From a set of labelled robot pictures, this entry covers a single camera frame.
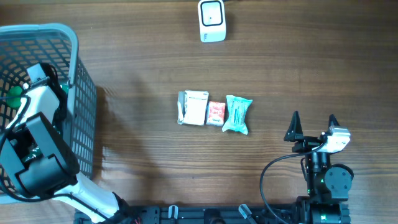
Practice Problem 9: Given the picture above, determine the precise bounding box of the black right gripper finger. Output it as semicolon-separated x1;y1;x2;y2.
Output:
284;111;303;142
328;114;340;128

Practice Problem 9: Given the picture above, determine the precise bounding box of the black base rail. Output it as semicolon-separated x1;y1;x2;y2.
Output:
73;203;299;224

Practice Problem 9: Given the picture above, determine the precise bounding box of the small red orange packet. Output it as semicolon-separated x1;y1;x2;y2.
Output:
206;101;226;126

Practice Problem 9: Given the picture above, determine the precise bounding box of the white barcode scanner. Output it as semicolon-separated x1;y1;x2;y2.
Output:
197;0;226;43

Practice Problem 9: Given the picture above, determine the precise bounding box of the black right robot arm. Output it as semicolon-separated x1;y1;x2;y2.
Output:
284;111;354;223

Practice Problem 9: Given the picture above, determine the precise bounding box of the black right camera cable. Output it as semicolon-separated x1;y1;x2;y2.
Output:
259;141;327;224

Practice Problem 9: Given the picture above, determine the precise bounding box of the green lid jar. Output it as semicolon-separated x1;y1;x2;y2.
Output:
1;83;69;110

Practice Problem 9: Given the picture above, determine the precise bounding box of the grey plastic lattice basket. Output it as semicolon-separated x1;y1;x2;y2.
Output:
1;24;97;203

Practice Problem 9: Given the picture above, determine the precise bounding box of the teal wipes packet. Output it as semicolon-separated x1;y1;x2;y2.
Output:
221;95;252;135

